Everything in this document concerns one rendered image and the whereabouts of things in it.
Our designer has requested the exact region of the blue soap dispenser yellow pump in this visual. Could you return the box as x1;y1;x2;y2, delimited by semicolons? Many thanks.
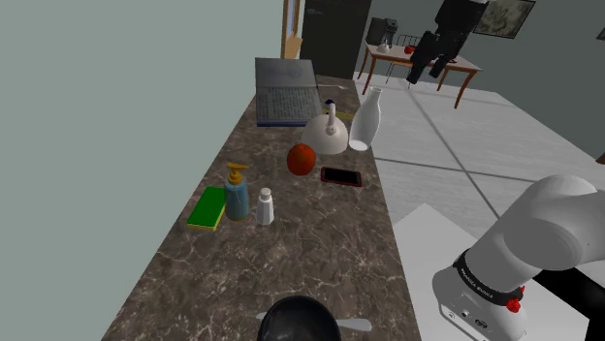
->
223;162;251;223

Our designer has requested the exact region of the grey open laptop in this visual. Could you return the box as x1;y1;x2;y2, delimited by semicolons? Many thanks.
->
254;57;324;129

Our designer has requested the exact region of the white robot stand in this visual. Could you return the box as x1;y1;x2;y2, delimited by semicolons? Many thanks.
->
392;202;605;341

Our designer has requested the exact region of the white bottle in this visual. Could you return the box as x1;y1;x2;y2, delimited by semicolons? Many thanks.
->
348;86;384;153

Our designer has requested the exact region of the dark framed wall picture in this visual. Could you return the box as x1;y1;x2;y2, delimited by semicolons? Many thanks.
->
472;0;537;41

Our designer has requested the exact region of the black bowl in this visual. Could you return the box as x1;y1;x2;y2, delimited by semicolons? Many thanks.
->
256;294;343;341

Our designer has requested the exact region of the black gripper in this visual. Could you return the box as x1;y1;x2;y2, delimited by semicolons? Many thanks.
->
405;0;490;86

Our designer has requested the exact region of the black refrigerator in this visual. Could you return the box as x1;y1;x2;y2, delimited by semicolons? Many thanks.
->
299;0;373;81

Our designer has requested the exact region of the yellow pencil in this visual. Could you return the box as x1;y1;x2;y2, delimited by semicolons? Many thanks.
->
322;108;356;122

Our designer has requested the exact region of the green and yellow sponge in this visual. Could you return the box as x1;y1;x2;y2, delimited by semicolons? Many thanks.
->
185;185;228;233

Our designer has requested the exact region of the white kettle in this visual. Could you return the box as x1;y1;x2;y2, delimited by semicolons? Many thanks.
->
301;99;350;157

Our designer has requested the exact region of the wooden door frame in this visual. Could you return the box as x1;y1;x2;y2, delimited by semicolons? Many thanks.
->
280;0;304;61

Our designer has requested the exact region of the black phone with red case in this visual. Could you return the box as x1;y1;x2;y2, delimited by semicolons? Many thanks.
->
319;166;365;189

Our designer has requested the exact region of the white salt shaker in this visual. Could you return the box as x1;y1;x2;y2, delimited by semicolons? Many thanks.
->
255;187;276;227

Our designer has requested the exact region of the wooden table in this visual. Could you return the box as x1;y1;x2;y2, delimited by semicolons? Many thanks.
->
356;16;484;110

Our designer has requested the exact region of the grey spoon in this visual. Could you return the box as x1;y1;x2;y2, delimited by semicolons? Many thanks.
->
254;311;373;333

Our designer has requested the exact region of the orange fruit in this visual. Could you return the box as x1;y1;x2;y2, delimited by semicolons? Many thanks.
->
286;142;318;177

